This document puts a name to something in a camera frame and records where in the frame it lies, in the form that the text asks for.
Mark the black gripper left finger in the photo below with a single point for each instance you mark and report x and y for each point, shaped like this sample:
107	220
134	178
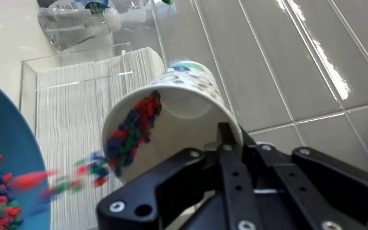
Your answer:
159	183

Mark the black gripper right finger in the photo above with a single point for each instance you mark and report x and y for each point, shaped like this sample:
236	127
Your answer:
320	187

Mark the colourful small beads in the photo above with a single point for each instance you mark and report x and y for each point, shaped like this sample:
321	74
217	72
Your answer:
137	123

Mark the white patterned paper cup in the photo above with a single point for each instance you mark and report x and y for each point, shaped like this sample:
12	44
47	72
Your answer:
184	110

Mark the blue plastic bowl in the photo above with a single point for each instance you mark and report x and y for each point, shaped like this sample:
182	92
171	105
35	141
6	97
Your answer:
22	148

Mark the clear acrylic towel holder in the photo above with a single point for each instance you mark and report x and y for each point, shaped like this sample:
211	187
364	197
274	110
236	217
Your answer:
27	90

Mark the clear soap bottle green cap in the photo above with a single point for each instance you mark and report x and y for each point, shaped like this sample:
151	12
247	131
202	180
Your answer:
73	26

